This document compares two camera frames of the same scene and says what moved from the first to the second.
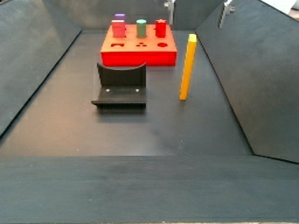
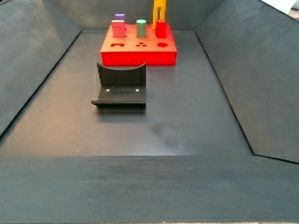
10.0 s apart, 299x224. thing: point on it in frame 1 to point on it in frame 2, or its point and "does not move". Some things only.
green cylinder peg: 140,28 does not move
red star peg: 160,28 does not move
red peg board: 132,51 does not move
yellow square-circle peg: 187,66 to 163,4
